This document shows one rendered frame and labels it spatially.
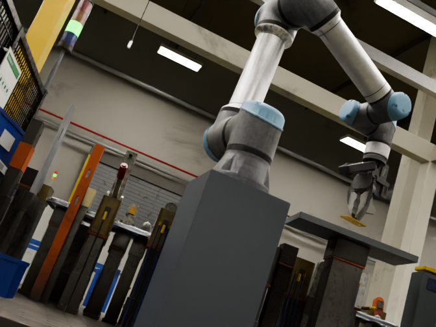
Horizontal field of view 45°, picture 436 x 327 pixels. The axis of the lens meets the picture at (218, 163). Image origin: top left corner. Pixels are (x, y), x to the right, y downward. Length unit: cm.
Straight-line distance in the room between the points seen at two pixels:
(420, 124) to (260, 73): 867
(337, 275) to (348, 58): 60
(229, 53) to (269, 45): 392
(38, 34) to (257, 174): 156
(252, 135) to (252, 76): 27
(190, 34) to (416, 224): 312
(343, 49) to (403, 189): 810
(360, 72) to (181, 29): 396
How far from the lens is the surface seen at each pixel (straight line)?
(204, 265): 110
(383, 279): 913
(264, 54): 149
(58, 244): 164
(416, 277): 168
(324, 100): 571
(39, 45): 250
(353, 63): 151
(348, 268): 155
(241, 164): 120
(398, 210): 942
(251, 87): 143
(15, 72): 214
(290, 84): 558
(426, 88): 493
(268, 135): 124
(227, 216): 112
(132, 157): 167
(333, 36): 150
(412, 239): 601
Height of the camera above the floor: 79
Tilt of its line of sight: 17 degrees up
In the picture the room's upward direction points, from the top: 20 degrees clockwise
